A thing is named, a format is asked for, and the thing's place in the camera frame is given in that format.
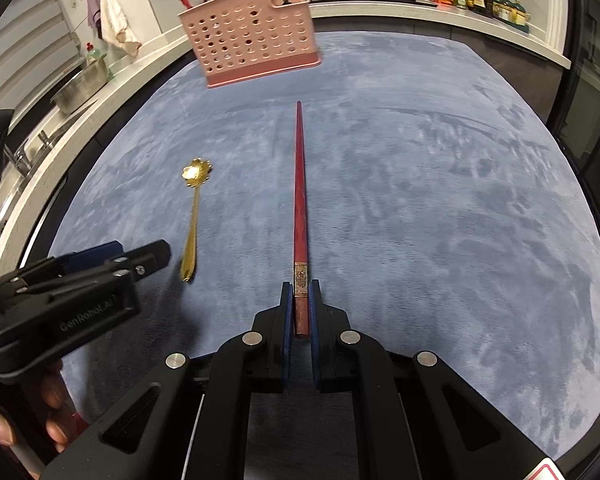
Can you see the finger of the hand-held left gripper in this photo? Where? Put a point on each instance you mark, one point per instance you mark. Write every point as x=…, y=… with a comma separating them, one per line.
x=147, y=257
x=92, y=255

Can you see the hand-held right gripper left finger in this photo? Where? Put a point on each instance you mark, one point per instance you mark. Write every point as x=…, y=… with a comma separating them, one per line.
x=286, y=310

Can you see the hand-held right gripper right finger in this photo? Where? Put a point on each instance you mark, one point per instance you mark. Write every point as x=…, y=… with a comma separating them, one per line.
x=314, y=320

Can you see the gold flower spoon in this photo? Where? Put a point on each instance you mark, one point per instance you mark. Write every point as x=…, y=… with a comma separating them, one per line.
x=187, y=265

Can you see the pink perforated utensil holder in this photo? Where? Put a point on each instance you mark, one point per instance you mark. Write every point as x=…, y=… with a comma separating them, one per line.
x=250, y=45

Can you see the person's left hand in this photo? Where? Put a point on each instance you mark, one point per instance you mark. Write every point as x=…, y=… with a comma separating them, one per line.
x=50, y=400

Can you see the chrome faucet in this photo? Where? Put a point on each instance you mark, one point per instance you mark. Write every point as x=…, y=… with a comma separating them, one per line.
x=22, y=160

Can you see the blue plush mat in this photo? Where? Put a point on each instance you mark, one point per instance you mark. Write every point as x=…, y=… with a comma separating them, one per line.
x=430, y=210

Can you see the stainless steel basin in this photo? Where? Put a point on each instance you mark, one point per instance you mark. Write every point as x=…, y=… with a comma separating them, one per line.
x=80, y=87

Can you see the green dish soap bottle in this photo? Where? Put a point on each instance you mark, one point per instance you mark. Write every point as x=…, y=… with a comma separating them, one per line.
x=96, y=52

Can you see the white window blind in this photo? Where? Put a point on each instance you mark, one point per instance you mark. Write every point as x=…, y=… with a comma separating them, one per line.
x=25, y=60

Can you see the white hanging towel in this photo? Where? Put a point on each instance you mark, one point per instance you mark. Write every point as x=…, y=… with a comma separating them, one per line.
x=115, y=15

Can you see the purple hanging cloth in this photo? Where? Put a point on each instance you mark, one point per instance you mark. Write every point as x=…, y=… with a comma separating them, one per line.
x=94, y=10

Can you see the small green capped bottle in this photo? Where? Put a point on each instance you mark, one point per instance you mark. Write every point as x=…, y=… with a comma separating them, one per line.
x=510, y=11
x=521, y=16

